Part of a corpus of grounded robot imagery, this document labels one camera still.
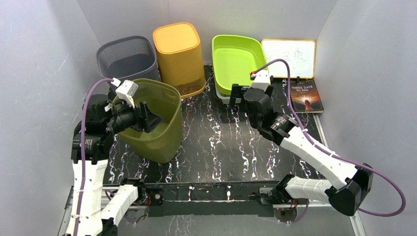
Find lime green plastic tub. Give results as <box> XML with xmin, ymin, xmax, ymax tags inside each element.
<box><xmin>211</xmin><ymin>34</ymin><xmax>267</xmax><ymax>96</ymax></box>

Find dark paperback book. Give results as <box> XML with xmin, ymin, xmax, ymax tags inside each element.
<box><xmin>290</xmin><ymin>79</ymin><xmax>324</xmax><ymax>114</ymax></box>

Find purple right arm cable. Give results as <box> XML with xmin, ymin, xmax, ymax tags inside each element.
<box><xmin>252</xmin><ymin>59</ymin><xmax>407</xmax><ymax>224</ymax></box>

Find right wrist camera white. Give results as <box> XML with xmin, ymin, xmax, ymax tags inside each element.
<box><xmin>249</xmin><ymin>70</ymin><xmax>271</xmax><ymax>92</ymax></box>

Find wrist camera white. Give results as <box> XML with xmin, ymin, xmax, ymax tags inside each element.
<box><xmin>111</xmin><ymin>78</ymin><xmax>139</xmax><ymax>108</ymax></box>
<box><xmin>249</xmin><ymin>70</ymin><xmax>271</xmax><ymax>92</ymax></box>

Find orange slatted plastic basket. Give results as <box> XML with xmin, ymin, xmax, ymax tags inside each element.
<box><xmin>152</xmin><ymin>22</ymin><xmax>207</xmax><ymax>98</ymax></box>

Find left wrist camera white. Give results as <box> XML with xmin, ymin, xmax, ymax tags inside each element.
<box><xmin>111</xmin><ymin>78</ymin><xmax>139</xmax><ymax>108</ymax></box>

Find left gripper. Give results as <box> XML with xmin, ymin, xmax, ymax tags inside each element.
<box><xmin>104</xmin><ymin>95</ymin><xmax>163</xmax><ymax>135</ymax></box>

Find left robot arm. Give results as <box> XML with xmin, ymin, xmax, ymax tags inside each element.
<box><xmin>64</xmin><ymin>94</ymin><xmax>164</xmax><ymax>236</ymax></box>

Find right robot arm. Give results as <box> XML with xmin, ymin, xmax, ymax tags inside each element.
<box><xmin>229</xmin><ymin>84</ymin><xmax>373</xmax><ymax>216</ymax></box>

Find olive green slatted basket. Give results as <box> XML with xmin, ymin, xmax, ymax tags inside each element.
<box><xmin>118</xmin><ymin>78</ymin><xmax>182</xmax><ymax>163</ymax></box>

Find white perforated plastic tray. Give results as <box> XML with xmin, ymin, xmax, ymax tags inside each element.
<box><xmin>214</xmin><ymin>84</ymin><xmax>230</xmax><ymax>105</ymax></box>

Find small whiteboard orange frame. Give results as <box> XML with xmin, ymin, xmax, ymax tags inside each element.
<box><xmin>261</xmin><ymin>39</ymin><xmax>316</xmax><ymax>79</ymax></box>

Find grey slatted plastic basket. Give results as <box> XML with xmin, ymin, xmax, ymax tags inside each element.
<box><xmin>96</xmin><ymin>35</ymin><xmax>160</xmax><ymax>82</ymax></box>

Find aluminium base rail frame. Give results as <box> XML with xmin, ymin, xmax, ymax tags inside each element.
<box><xmin>58</xmin><ymin>184</ymin><xmax>366</xmax><ymax>236</ymax></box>

